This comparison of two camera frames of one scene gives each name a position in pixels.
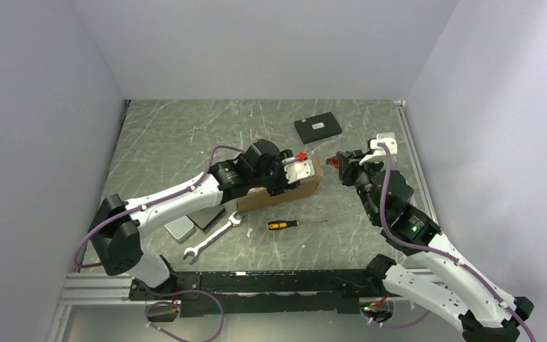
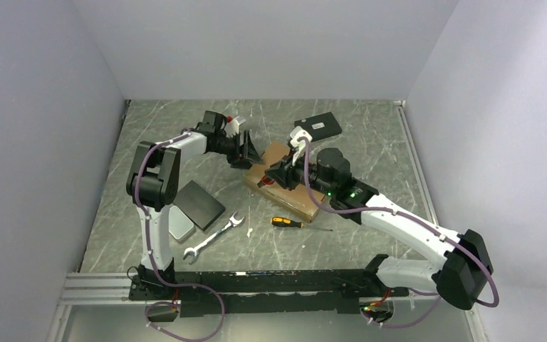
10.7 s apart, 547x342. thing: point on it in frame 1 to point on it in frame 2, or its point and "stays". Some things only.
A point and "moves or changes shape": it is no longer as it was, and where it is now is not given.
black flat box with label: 317,127 stays
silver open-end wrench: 233,221 stays
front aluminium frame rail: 91,289 stays
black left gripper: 283,185 to 243,154
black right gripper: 349,164 to 284,172
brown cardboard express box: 259,197 moves or changes shape
